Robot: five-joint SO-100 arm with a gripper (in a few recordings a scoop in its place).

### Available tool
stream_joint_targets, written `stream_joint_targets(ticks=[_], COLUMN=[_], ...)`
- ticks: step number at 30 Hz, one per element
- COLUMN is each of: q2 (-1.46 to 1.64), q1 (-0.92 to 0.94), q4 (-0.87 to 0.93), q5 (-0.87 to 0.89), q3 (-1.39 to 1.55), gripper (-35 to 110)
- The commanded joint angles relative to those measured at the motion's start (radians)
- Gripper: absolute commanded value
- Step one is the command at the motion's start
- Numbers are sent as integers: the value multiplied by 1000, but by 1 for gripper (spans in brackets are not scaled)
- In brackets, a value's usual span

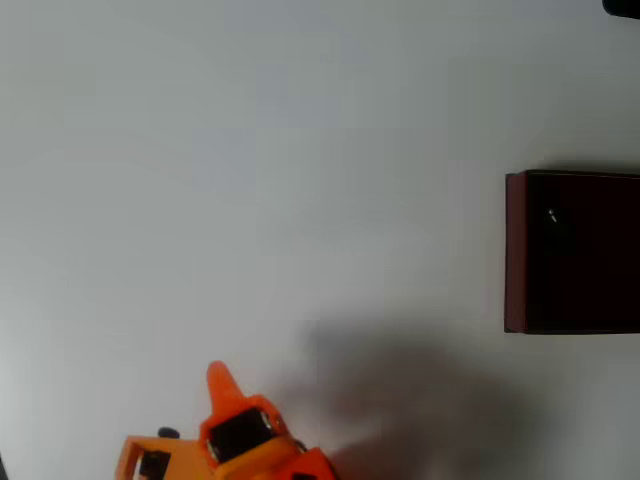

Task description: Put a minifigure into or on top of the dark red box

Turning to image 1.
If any black camera module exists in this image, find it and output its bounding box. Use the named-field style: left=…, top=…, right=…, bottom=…
left=139, top=449, right=169, bottom=477

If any dark red open box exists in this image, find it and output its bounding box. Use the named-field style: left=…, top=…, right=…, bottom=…
left=503, top=168, right=640, bottom=335

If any black object at table corner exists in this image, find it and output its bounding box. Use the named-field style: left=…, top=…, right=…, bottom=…
left=601, top=0, right=640, bottom=21

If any orange camera mount bracket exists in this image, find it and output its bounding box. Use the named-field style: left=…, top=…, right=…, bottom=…
left=113, top=434, right=214, bottom=480

